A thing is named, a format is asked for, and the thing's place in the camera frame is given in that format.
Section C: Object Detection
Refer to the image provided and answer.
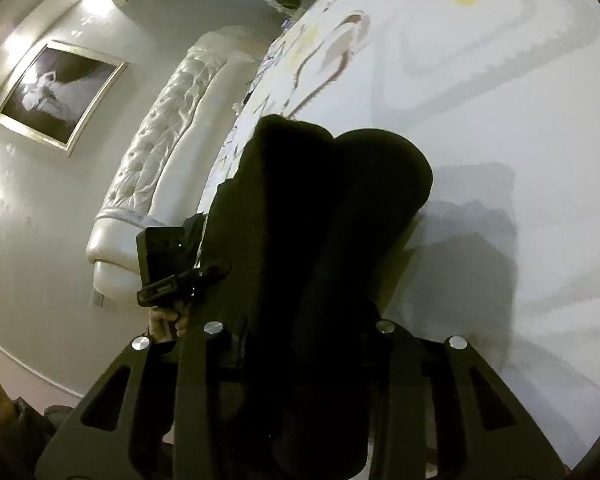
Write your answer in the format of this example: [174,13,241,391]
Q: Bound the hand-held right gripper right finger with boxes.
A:
[367,320,567,480]

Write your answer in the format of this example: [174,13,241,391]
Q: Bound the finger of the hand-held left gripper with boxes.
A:
[136,258,232,307]

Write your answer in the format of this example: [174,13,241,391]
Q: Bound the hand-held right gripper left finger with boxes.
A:
[35,321,242,480]

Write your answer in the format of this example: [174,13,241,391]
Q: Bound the black pants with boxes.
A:
[182,114,435,480]

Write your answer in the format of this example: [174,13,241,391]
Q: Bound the person's left hand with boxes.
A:
[147,302,191,343]

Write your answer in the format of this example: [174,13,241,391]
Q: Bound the white tufted headboard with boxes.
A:
[85,25,281,306]

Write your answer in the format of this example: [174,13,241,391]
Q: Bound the dark cloth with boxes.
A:
[10,397,86,466]

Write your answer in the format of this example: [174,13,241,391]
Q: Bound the framed black white picture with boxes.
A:
[0,39,131,158]

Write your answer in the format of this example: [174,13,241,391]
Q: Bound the white yellow printed bed sheet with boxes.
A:
[195,0,600,466]

